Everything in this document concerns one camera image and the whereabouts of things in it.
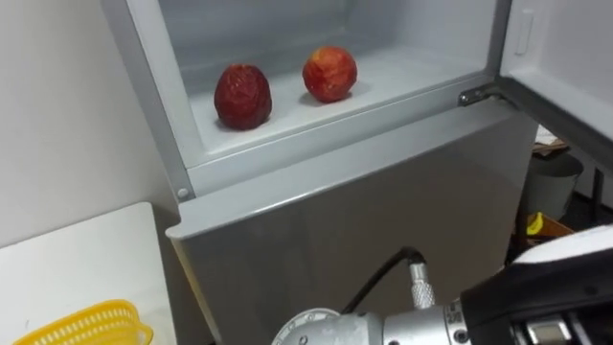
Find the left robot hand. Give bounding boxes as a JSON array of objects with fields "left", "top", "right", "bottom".
[{"left": 459, "top": 223, "right": 613, "bottom": 345}]

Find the grey round bin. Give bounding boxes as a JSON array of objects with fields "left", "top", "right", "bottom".
[{"left": 519, "top": 151, "right": 585, "bottom": 221}]

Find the grey fridge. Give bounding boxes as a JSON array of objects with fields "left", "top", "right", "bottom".
[{"left": 100, "top": 0, "right": 540, "bottom": 345}]

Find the grey fridge door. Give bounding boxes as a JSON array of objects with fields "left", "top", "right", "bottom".
[{"left": 496, "top": 0, "right": 613, "bottom": 177}]

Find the red yellow apple soft toy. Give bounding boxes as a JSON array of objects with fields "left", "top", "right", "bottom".
[{"left": 302, "top": 45, "right": 358, "bottom": 104}]

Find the dark red fruit soft toy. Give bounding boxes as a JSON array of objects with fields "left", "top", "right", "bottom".
[{"left": 214, "top": 63, "right": 273, "bottom": 131}]

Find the yellow plastic basket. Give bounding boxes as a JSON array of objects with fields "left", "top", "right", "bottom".
[{"left": 11, "top": 299, "right": 155, "bottom": 345}]

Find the white table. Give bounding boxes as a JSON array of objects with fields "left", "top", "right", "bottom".
[{"left": 0, "top": 201, "right": 179, "bottom": 345}]

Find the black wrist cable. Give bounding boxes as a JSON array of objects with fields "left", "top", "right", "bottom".
[{"left": 340, "top": 246, "right": 438, "bottom": 315}]

